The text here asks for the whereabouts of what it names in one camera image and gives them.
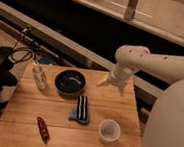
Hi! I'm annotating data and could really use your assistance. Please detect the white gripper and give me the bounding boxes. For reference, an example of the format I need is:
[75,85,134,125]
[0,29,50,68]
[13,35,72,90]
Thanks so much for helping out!
[97,63,137,97]

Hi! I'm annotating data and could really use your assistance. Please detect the clear plastic bottle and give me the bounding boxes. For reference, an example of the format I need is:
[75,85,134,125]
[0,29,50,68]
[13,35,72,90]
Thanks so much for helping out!
[32,61,47,90]

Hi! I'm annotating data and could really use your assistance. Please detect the black cable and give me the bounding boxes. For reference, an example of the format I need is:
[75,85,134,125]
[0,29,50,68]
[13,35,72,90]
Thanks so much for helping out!
[8,25,45,66]

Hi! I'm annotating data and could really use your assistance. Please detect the dark blue ceramic bowl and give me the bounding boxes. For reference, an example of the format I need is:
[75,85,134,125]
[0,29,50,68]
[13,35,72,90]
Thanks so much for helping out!
[54,69,86,96]

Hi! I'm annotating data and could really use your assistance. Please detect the blue object behind table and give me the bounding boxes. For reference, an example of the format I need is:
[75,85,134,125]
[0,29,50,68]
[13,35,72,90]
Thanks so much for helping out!
[38,56,53,65]

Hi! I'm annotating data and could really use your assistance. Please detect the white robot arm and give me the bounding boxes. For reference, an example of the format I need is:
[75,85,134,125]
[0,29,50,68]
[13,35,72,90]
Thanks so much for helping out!
[101,45,184,147]

